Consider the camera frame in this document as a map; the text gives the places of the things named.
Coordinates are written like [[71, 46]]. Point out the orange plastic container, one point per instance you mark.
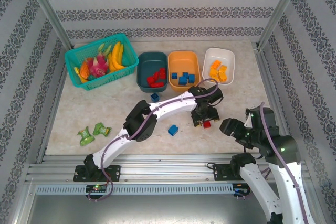
[[183, 61]]

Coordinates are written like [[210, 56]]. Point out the aluminium front rail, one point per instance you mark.
[[168, 171]]

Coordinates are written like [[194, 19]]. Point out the orange lego brick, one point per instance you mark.
[[216, 64]]

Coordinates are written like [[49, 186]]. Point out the dark teal plastic container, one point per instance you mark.
[[149, 64]]

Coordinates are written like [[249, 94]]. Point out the blue lego brick with hole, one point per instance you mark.
[[155, 97]]

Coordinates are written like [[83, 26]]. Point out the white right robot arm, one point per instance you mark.
[[288, 182]]

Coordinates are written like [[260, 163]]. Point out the pink toy dragon fruit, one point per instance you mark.
[[99, 66]]

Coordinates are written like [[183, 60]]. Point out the yellow toy fruit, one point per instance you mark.
[[83, 79]]

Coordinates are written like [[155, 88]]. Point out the teal plastic basket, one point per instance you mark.
[[71, 62]]

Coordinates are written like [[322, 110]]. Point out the small yellow toy piece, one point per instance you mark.
[[76, 70]]

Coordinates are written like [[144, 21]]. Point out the aluminium frame post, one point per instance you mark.
[[48, 11], [280, 11]]

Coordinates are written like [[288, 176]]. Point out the yellow lego brick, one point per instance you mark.
[[214, 78], [223, 68], [212, 72], [223, 77]]

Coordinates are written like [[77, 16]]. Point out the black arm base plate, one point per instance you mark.
[[113, 172], [220, 172]]

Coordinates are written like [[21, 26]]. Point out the aluminium side rail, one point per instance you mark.
[[267, 77], [44, 142]]

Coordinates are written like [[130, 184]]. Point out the white plastic container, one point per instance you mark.
[[228, 58]]

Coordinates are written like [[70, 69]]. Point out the green toy vegetable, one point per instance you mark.
[[102, 129], [86, 136]]

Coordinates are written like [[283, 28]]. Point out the yellow toy banana bunch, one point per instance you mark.
[[116, 56]]

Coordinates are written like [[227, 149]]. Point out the small blue lego brick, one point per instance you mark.
[[174, 75]]

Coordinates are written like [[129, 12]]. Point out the orange toy fruit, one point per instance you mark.
[[84, 69]]

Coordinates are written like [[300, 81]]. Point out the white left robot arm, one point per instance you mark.
[[170, 106]]

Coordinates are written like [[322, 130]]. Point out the small controller circuit board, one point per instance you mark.
[[240, 190], [97, 188]]

